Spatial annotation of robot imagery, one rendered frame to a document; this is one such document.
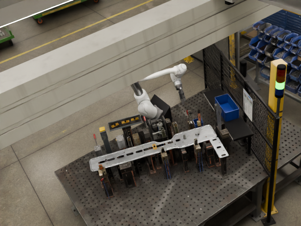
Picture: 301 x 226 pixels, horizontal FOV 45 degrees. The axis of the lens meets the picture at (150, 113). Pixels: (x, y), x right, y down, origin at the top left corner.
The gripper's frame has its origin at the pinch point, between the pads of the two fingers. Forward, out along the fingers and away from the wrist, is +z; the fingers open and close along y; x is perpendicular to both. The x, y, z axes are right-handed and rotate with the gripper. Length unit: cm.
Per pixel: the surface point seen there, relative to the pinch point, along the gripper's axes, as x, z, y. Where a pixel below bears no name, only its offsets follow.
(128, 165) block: -78, 54, 15
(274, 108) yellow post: 59, 54, 78
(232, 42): 123, -108, -111
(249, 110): 55, 38, 31
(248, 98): 55, 28, 43
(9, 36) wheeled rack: -265, -388, -363
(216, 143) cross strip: 15, 57, 13
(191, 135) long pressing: -4.1, 39.1, 1.6
